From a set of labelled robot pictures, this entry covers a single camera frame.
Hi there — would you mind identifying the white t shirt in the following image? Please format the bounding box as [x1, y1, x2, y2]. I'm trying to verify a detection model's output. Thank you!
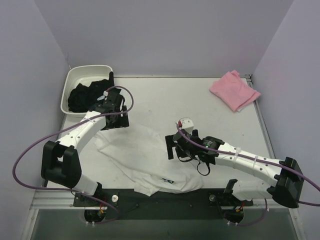
[95, 123, 204, 197]

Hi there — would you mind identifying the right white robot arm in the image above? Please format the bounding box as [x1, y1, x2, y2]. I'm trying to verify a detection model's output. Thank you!
[165, 130, 304, 209]

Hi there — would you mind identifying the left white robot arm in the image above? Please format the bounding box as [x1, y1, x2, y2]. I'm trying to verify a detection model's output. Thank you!
[40, 88, 129, 206]

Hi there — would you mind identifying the black t shirt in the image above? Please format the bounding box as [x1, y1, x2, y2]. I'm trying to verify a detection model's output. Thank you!
[67, 71, 115, 113]

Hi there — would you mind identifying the white plastic bin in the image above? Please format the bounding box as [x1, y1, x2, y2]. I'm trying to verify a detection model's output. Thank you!
[60, 65, 113, 118]

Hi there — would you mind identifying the pink folded t shirt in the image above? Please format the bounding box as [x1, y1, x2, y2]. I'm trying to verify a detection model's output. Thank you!
[209, 70, 261, 112]

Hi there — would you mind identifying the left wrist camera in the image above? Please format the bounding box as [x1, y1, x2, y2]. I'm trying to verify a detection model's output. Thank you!
[97, 91, 108, 101]

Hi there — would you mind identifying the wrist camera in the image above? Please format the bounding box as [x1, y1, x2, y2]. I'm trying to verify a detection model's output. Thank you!
[97, 91, 108, 101]
[177, 117, 194, 134]

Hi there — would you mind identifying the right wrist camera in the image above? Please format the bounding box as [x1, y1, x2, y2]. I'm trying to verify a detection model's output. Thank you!
[177, 117, 194, 134]

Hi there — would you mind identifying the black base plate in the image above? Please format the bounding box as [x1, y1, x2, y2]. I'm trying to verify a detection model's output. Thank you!
[72, 188, 254, 221]

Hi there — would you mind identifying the aluminium right side rail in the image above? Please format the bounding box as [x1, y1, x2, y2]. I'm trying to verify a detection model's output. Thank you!
[244, 73, 277, 161]

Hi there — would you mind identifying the aluminium rail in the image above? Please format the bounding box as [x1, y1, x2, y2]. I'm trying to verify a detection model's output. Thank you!
[30, 190, 281, 210]
[244, 73, 277, 161]

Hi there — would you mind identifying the aluminium front rail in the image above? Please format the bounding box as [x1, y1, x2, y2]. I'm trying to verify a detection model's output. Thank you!
[30, 190, 281, 210]

